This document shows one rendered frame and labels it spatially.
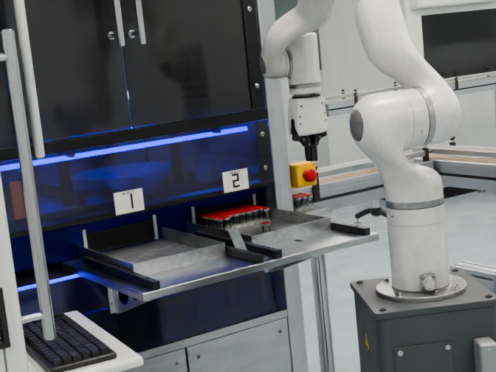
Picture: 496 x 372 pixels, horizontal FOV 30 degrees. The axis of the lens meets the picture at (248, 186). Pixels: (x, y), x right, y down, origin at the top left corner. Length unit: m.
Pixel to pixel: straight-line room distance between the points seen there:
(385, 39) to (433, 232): 0.41
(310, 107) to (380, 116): 0.59
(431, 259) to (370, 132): 0.29
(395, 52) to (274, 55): 0.48
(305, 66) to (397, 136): 0.59
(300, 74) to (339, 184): 0.71
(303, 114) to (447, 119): 0.59
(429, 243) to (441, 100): 0.29
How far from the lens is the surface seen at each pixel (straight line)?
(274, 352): 2.83
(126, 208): 2.50
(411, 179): 1.89
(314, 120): 2.43
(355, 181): 3.06
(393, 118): 1.85
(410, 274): 1.94
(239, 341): 2.75
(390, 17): 1.97
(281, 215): 2.72
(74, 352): 1.94
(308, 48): 2.40
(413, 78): 1.95
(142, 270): 2.25
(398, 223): 1.92
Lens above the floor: 1.42
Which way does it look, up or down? 9 degrees down
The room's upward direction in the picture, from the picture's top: 6 degrees counter-clockwise
